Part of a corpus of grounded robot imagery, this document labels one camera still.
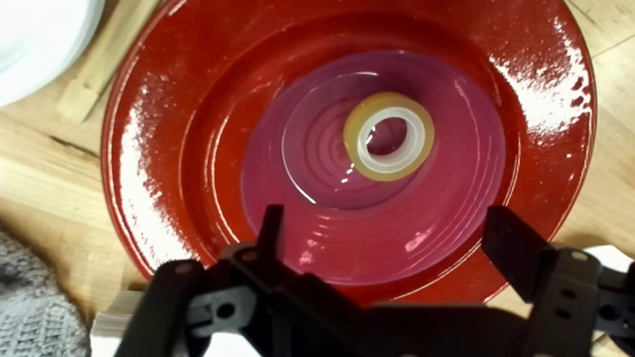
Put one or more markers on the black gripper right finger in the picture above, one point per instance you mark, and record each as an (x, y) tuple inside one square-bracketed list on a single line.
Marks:
[(517, 248)]

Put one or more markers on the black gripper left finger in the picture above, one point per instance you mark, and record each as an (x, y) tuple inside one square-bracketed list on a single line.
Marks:
[(271, 228)]

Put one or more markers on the clear tape roll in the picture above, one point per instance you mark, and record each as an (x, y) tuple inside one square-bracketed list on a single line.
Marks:
[(360, 160)]

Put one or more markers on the purple bowl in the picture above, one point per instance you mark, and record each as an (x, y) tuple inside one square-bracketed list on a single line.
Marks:
[(458, 190)]

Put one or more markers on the red plate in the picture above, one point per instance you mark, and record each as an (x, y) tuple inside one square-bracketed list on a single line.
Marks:
[(180, 99)]

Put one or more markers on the wooden chopstick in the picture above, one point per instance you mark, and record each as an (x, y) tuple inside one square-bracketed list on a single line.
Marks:
[(81, 99)]

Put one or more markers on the grey knitted cloth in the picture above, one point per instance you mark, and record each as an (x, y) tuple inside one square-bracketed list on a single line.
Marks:
[(33, 303)]

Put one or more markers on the small white plate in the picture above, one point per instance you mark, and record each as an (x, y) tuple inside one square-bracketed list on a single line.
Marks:
[(33, 39)]

